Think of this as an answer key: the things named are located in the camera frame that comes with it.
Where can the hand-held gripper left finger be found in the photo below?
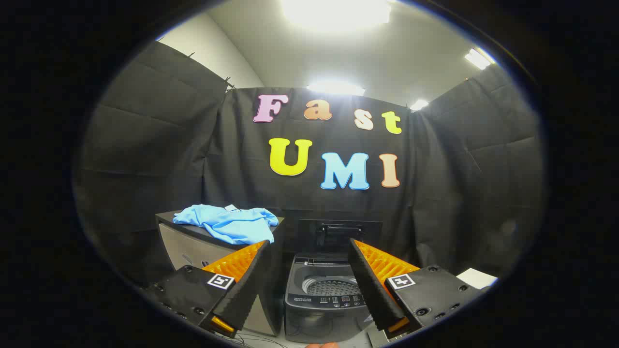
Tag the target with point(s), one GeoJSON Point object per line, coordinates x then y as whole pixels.
{"type": "Point", "coordinates": [251, 280]}

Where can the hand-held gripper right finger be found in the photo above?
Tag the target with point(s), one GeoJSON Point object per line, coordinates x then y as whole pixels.
{"type": "Point", "coordinates": [370, 285]}

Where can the gray washing machine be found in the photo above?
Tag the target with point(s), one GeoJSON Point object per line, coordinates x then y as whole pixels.
{"type": "Point", "coordinates": [319, 314]}

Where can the light blue polo shirt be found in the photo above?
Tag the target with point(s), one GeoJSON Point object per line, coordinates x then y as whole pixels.
{"type": "Point", "coordinates": [232, 224]}

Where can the dark washing machine lid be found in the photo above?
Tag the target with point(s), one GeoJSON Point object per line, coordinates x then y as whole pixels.
{"type": "Point", "coordinates": [309, 237]}

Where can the gray cabinet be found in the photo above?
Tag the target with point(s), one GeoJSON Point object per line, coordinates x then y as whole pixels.
{"type": "Point", "coordinates": [186, 249]}

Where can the white sheet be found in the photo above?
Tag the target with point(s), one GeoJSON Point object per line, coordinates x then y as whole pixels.
{"type": "Point", "coordinates": [476, 278]}

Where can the ceiling light panel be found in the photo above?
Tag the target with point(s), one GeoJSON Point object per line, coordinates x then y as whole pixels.
{"type": "Point", "coordinates": [336, 12]}
{"type": "Point", "coordinates": [478, 58]}
{"type": "Point", "coordinates": [336, 88]}
{"type": "Point", "coordinates": [419, 104]}

